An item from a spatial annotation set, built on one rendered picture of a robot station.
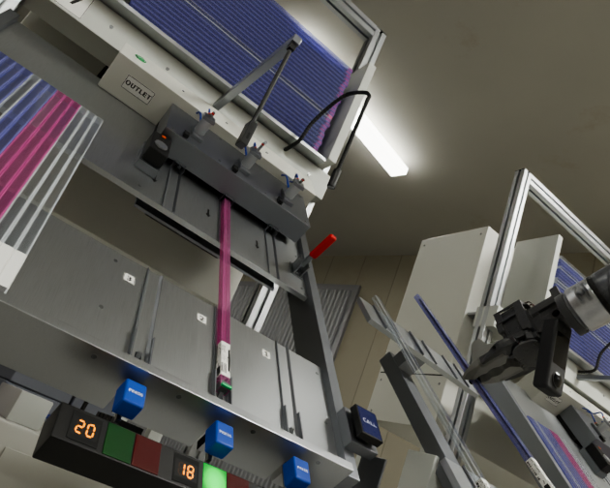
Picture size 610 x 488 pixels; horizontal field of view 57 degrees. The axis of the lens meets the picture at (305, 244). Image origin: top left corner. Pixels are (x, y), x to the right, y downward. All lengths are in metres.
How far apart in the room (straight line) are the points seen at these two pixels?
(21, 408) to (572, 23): 2.59
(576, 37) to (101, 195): 2.26
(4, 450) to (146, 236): 0.58
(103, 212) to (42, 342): 0.73
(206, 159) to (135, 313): 0.44
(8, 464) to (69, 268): 0.34
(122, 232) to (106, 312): 0.64
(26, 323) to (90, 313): 0.09
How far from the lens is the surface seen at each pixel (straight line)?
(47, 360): 0.63
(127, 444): 0.60
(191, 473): 0.62
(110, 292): 0.71
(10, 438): 0.93
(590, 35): 2.95
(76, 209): 1.30
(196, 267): 1.36
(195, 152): 1.06
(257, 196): 1.10
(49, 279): 0.67
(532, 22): 2.92
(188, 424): 0.67
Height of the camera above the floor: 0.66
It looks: 23 degrees up
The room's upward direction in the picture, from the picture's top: 23 degrees clockwise
